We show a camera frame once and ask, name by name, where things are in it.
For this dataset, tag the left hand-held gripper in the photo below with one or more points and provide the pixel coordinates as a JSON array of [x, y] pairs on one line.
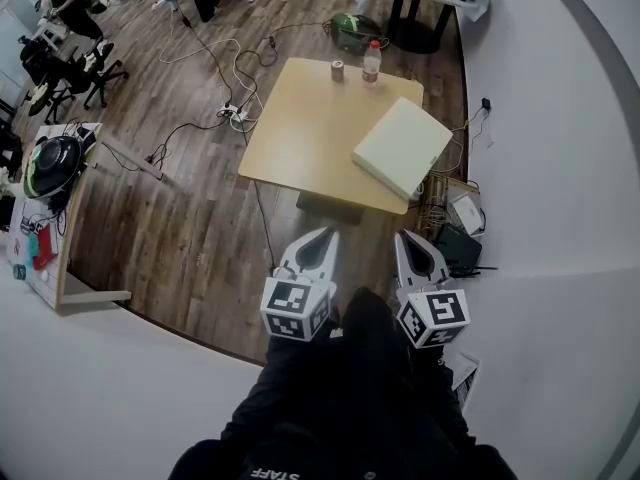
[[292, 304]]

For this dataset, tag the white cloth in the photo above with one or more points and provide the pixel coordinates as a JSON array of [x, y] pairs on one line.
[[475, 10]]

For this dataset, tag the black office chair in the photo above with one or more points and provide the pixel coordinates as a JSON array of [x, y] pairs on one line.
[[75, 80]]

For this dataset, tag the black router with antennas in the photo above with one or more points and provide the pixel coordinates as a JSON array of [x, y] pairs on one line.
[[460, 253]]

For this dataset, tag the red flat item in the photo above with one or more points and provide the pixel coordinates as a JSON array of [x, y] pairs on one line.
[[45, 250]]

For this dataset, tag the clear bottle with red cap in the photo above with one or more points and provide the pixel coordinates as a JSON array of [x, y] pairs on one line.
[[371, 68]]

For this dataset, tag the green vacuum device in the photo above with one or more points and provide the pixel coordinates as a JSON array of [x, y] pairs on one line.
[[352, 30]]

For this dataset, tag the grey metal bar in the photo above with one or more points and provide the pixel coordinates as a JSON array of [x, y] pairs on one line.
[[130, 158]]

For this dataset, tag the white power strip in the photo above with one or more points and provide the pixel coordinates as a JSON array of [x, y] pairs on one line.
[[234, 114]]

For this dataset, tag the small drink can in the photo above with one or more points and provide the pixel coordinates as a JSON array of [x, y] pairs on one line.
[[338, 71]]

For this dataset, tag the person's black-clothed body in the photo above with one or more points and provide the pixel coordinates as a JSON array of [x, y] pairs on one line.
[[350, 403]]

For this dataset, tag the white side table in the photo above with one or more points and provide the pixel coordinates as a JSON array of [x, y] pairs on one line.
[[65, 248]]

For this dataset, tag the small teal item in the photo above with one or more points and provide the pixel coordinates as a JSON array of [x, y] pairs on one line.
[[19, 271]]

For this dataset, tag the light wooden square table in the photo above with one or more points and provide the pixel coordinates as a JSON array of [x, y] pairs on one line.
[[305, 133]]

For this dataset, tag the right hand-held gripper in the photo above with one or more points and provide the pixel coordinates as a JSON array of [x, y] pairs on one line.
[[440, 315]]

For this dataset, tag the black wall charger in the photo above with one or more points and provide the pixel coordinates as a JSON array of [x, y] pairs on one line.
[[486, 104]]

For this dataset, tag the white box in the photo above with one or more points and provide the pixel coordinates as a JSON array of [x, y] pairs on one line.
[[405, 143]]

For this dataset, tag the printed paper sheet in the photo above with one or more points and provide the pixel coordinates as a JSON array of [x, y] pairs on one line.
[[467, 375]]

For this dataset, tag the white box device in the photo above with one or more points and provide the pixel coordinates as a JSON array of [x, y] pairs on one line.
[[467, 213]]

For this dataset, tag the black round-base table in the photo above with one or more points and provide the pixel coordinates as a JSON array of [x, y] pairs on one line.
[[417, 23]]

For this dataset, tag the black helmet with green stripe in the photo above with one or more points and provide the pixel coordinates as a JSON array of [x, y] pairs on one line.
[[52, 165]]

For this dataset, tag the person's right forearm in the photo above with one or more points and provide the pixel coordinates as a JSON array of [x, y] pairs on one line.
[[440, 393]]

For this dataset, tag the person's left forearm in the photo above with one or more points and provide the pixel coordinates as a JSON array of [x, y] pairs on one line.
[[265, 383]]

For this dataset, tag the brown cardboard box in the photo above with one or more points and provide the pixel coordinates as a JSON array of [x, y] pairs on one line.
[[442, 188]]

